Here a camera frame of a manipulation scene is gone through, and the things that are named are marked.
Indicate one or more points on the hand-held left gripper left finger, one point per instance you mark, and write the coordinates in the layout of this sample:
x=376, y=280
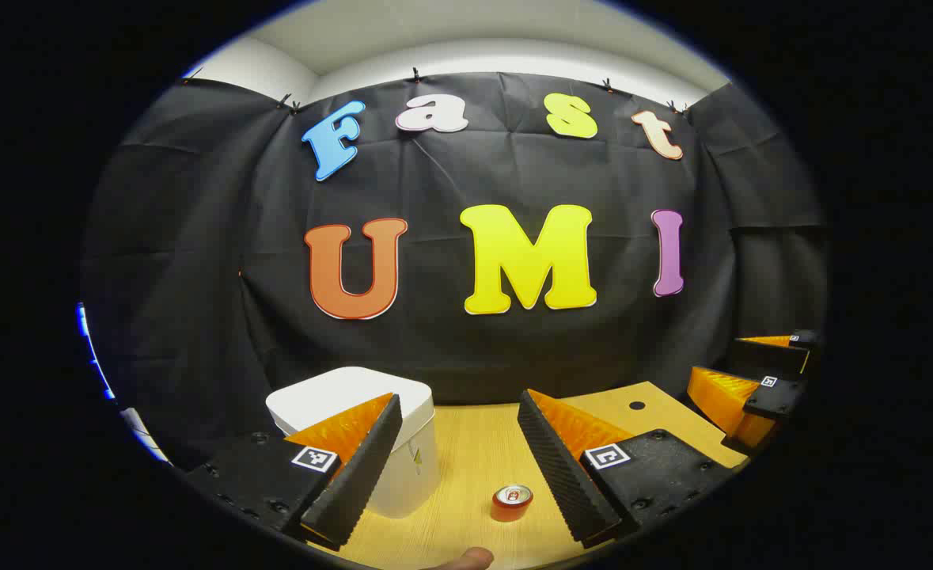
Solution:
x=355, y=475

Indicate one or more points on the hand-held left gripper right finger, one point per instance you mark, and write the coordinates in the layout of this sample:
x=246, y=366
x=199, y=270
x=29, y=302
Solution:
x=565, y=475

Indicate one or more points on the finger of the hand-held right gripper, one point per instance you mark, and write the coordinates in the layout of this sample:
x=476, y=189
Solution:
x=775, y=356
x=731, y=400

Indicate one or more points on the red pop can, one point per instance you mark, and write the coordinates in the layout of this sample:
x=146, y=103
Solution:
x=511, y=507

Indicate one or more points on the white desktop garbage bin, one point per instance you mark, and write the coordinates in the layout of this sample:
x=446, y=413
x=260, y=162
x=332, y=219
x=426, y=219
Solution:
x=339, y=392

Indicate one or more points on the wooden desktop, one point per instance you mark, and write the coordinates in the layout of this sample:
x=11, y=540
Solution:
x=474, y=451

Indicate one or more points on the black backdrop cloth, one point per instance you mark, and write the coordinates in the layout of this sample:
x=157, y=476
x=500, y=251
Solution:
x=434, y=340

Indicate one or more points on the computer monitor screen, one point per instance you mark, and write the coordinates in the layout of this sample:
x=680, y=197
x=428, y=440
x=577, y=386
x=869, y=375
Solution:
x=92, y=360

